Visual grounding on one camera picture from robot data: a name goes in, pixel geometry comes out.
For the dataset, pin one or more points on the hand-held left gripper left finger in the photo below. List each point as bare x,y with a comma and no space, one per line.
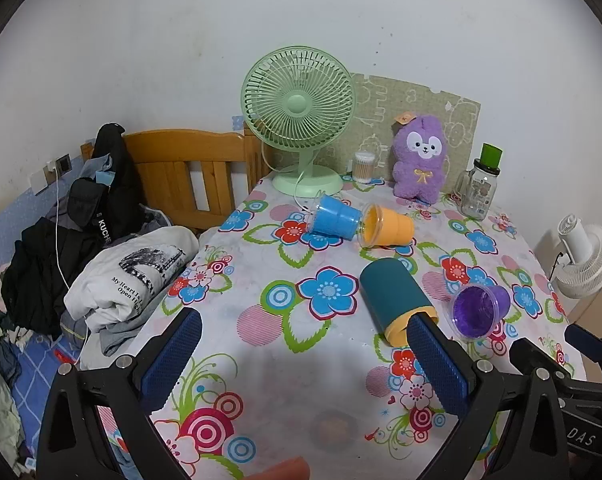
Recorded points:
173,355

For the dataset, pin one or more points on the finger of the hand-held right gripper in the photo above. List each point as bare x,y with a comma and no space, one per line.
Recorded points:
583,337
531,355

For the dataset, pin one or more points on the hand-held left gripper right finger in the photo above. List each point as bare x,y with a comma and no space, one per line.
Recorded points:
438,366

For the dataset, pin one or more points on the teal cup with yellow rim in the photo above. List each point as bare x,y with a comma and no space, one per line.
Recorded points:
391,290

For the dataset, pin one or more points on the purple plastic cup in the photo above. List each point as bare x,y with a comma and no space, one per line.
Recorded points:
473,311

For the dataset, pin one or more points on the orange plastic cup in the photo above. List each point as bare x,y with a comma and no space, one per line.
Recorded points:
393,227

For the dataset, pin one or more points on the blue plastic cup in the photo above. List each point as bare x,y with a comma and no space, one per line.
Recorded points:
333,217

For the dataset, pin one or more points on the person's left hand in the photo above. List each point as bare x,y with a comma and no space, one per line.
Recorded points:
283,470

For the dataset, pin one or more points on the grey garment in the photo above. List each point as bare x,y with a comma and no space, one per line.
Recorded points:
113,340

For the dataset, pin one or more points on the white fan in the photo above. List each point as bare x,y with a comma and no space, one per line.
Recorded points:
583,260

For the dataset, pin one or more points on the white printed shirt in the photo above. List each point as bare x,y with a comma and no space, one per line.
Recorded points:
131,280

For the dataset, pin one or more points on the floral tablecloth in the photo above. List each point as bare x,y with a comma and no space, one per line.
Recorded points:
281,360

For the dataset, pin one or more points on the blue patterned bedsheet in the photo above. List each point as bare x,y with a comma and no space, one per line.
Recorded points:
36,367

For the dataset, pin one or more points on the dark clothes pile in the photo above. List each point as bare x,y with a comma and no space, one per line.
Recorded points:
36,270

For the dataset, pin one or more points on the glass jar with green lid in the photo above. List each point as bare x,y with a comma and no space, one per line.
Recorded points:
478,191

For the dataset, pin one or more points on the black jacket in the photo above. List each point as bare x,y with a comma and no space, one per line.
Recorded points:
121,185

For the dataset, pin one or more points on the blue face mask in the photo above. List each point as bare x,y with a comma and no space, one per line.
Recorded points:
104,178

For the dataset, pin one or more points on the purple plush toy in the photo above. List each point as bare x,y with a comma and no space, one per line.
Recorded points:
421,175

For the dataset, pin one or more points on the wooden headboard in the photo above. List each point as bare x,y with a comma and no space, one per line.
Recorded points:
181,155

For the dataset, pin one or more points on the cotton swab jar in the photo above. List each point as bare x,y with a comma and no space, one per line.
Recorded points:
364,167

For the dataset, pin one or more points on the beige patterned foam mat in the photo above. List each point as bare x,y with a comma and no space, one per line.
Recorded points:
381,105

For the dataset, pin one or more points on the green desk fan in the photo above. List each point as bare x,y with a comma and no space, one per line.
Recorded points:
297,102

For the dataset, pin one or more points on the wall socket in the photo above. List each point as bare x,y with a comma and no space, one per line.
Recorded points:
63,164

